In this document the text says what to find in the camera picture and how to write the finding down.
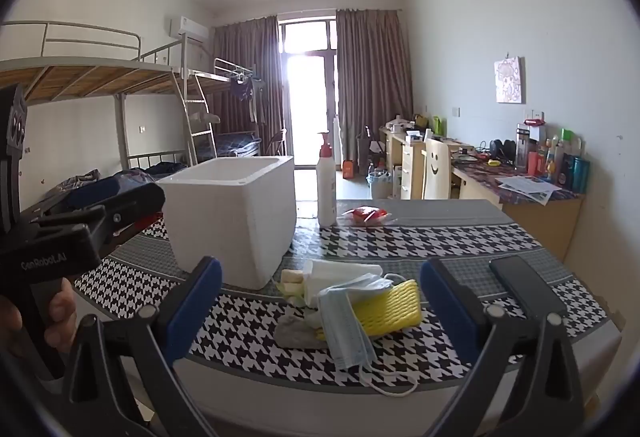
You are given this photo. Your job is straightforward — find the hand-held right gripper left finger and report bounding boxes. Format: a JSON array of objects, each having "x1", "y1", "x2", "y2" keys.
[{"x1": 60, "y1": 256, "x2": 223, "y2": 437}]

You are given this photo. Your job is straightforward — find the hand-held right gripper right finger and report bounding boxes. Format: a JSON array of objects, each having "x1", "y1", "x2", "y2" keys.
[{"x1": 420, "y1": 258, "x2": 586, "y2": 437}]

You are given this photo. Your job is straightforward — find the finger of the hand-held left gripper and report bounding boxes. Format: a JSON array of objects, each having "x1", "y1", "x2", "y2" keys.
[
  {"x1": 36, "y1": 183, "x2": 166, "y2": 249},
  {"x1": 64, "y1": 173, "x2": 152, "y2": 211}
]

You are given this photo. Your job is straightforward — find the yellow foam net sleeve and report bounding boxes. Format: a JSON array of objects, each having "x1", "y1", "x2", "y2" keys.
[{"x1": 352, "y1": 279, "x2": 422, "y2": 335}]

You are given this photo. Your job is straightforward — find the white foam box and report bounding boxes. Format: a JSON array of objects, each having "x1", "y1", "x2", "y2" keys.
[{"x1": 156, "y1": 156, "x2": 297, "y2": 291}]

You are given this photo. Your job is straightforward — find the pale yellow sponge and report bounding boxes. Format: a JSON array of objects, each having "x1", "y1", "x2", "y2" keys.
[{"x1": 279, "y1": 268, "x2": 307, "y2": 304}]

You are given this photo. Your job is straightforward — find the grey sock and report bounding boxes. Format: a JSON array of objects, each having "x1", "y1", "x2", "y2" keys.
[{"x1": 272, "y1": 312, "x2": 328, "y2": 350}]

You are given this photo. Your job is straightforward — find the blue face mask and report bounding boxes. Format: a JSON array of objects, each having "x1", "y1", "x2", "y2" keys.
[{"x1": 318, "y1": 273, "x2": 420, "y2": 398}]

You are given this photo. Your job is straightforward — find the white paper towel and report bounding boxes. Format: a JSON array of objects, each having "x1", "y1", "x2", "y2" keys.
[{"x1": 300, "y1": 259, "x2": 383, "y2": 308}]

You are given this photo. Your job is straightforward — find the person's left hand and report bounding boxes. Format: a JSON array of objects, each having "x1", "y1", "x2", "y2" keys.
[{"x1": 0, "y1": 289, "x2": 77, "y2": 359}]

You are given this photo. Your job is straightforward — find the blue orange patterned quilt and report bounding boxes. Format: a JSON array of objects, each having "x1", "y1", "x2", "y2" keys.
[{"x1": 50, "y1": 161, "x2": 188, "y2": 198}]

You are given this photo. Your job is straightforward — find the black phone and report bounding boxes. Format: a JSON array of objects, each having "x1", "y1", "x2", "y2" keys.
[{"x1": 489, "y1": 255, "x2": 568, "y2": 318}]

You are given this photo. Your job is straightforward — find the large metal bunk bed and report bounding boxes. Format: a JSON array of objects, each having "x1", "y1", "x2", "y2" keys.
[{"x1": 0, "y1": 21, "x2": 218, "y2": 218}]

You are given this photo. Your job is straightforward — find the dark blue bedding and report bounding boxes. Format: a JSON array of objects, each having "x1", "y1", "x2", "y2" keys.
[{"x1": 192, "y1": 131, "x2": 261, "y2": 158}]

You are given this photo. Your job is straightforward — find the wooden desk with patterned cover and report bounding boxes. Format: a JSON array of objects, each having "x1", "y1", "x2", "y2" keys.
[{"x1": 450, "y1": 157, "x2": 586, "y2": 263}]

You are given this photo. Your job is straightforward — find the red snack packet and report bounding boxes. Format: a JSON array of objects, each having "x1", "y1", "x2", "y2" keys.
[{"x1": 341, "y1": 206, "x2": 396, "y2": 225}]

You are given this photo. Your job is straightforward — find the wooden chair with smiley face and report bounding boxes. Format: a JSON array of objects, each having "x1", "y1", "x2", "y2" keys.
[{"x1": 422, "y1": 138, "x2": 453, "y2": 201}]

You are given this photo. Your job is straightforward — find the white bucket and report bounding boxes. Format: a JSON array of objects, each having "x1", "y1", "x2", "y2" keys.
[{"x1": 366, "y1": 169, "x2": 393, "y2": 200}]

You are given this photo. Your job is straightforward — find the printed paper sheets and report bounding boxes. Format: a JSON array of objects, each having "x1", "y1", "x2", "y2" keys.
[{"x1": 497, "y1": 174, "x2": 563, "y2": 205}]

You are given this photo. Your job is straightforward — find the wooden desk with drawers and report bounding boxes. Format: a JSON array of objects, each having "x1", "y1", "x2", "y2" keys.
[{"x1": 378, "y1": 124, "x2": 476, "y2": 200}]

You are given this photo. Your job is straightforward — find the black folding chair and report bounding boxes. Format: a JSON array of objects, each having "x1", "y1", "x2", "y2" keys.
[{"x1": 265, "y1": 129, "x2": 288, "y2": 158}]

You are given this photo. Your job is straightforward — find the dark hanging clothes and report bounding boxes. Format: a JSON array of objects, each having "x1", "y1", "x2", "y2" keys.
[{"x1": 229, "y1": 72, "x2": 263, "y2": 102}]

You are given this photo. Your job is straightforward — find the black speakers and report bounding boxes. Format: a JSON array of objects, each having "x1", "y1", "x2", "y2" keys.
[{"x1": 490, "y1": 138, "x2": 516, "y2": 162}]

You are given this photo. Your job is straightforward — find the white pump bottle red cap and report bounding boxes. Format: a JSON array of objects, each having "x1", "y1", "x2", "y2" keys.
[{"x1": 316, "y1": 131, "x2": 338, "y2": 228}]

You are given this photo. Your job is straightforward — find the small metal bunk bed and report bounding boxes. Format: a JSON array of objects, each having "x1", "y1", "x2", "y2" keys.
[{"x1": 192, "y1": 58, "x2": 266, "y2": 162}]

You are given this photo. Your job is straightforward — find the brown curtain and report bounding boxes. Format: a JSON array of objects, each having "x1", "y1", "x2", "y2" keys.
[
  {"x1": 212, "y1": 15, "x2": 288, "y2": 158},
  {"x1": 335, "y1": 8, "x2": 415, "y2": 162}
]

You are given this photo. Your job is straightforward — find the white air conditioner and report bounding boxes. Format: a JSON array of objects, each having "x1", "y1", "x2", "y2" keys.
[{"x1": 168, "y1": 16, "x2": 210, "y2": 42}]

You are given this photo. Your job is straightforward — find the row of toiletry bottles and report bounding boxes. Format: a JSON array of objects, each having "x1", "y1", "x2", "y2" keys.
[{"x1": 515, "y1": 122, "x2": 591, "y2": 192}]

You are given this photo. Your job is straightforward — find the glass balcony door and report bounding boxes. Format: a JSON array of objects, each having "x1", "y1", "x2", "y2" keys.
[{"x1": 277, "y1": 17, "x2": 341, "y2": 170}]

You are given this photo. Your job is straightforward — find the pink cartoon wall picture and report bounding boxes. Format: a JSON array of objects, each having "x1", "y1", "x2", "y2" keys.
[{"x1": 494, "y1": 57, "x2": 526, "y2": 104}]

